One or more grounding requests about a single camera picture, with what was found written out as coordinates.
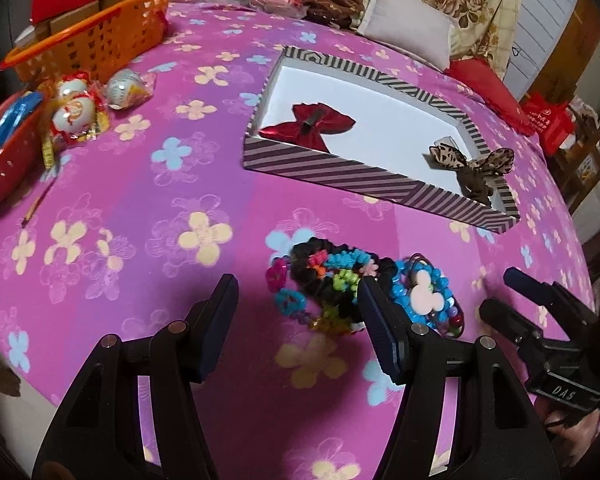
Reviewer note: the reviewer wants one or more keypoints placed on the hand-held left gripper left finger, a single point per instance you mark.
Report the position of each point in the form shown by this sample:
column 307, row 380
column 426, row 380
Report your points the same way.
column 220, row 330

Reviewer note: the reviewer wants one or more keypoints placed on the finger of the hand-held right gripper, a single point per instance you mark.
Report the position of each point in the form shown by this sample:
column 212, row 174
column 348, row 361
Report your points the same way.
column 535, row 287
column 505, row 317

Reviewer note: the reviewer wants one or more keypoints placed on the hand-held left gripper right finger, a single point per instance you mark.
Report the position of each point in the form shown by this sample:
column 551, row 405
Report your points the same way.
column 380, row 330

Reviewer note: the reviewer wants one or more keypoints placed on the striped cardboard box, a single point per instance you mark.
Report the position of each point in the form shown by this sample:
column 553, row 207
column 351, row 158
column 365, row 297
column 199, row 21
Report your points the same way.
column 300, row 160

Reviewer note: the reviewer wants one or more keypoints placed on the leopard print bow hair clip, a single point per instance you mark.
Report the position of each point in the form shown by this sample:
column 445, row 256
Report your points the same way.
column 490, row 160

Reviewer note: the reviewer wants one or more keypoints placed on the red shopping bag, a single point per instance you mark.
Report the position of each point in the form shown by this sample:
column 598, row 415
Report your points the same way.
column 550, row 120

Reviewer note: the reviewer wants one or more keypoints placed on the red heart cushion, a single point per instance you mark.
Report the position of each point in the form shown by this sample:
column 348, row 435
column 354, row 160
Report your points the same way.
column 495, row 95

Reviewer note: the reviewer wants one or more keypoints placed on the red bow hair clip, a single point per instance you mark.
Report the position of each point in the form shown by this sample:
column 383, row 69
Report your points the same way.
column 330, row 122

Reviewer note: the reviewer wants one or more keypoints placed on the wrapped figurine candies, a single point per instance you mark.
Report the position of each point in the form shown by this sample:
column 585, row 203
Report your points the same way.
column 47, row 150

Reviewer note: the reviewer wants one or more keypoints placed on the red and white decorated egg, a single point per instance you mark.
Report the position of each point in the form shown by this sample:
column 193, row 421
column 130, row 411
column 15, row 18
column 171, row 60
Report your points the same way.
column 74, row 87
column 74, row 116

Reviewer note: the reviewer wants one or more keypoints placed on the grey decorated egg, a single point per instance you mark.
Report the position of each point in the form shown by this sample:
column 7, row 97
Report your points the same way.
column 122, row 89

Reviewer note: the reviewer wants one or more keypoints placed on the red plastic colander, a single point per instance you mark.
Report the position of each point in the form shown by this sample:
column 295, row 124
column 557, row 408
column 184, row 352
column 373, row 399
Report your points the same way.
column 10, row 170

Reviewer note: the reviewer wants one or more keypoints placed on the cream floral quilt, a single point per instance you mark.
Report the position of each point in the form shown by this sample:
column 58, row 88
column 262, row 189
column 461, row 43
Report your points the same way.
column 485, row 5

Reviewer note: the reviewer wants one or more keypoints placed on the blue plastic wrapper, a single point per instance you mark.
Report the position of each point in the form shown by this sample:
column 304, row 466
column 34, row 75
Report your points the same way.
column 10, row 120

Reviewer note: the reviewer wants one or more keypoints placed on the white pillow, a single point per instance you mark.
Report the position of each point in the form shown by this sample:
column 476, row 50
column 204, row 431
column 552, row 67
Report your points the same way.
column 405, row 20

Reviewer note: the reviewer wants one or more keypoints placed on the orange plastic basket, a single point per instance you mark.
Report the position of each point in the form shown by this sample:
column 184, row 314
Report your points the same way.
column 105, row 30

